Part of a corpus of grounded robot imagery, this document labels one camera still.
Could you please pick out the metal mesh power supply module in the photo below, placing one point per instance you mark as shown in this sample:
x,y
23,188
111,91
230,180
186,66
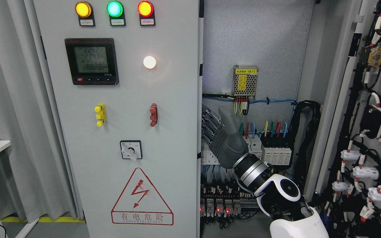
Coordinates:
x,y
245,80

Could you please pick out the red indicator light left door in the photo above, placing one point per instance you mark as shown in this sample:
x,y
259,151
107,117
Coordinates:
x,y
145,9

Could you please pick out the red terminal post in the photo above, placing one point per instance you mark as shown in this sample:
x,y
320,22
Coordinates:
x,y
153,115

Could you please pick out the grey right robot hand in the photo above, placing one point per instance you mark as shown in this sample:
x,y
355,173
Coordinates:
x,y
220,132

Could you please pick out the lower relay and breaker row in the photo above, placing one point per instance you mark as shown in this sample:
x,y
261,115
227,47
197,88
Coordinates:
x,y
223,201

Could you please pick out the white DIN socket breaker row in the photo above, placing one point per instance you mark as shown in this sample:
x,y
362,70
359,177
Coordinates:
x,y
208,157

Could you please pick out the left door rotary selector switch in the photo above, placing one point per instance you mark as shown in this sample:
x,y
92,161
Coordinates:
x,y
131,149

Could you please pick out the yellow terminal post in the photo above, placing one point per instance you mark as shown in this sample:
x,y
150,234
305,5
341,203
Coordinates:
x,y
100,110

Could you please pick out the green indicator light left door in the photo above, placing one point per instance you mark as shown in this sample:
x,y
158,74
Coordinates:
x,y
115,9

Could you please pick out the white indicator light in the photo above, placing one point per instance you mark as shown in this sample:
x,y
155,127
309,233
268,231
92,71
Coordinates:
x,y
149,62

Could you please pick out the black digital power meter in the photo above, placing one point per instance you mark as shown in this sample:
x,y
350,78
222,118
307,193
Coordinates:
x,y
92,61

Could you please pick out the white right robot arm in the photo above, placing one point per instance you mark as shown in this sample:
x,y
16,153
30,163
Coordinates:
x,y
279,198

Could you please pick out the grey curtain left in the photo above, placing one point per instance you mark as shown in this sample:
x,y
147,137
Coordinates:
x,y
35,174

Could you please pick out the red electric hazard warning sticker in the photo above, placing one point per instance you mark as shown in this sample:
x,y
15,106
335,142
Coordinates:
x,y
141,203

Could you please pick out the yellow indicator light left door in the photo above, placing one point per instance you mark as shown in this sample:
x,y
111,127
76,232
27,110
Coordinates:
x,y
83,9

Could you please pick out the black surge protector module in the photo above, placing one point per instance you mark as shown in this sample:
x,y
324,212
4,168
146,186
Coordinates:
x,y
277,152

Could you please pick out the grey cabinet door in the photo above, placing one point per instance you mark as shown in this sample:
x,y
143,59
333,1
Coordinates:
x,y
169,149
342,72

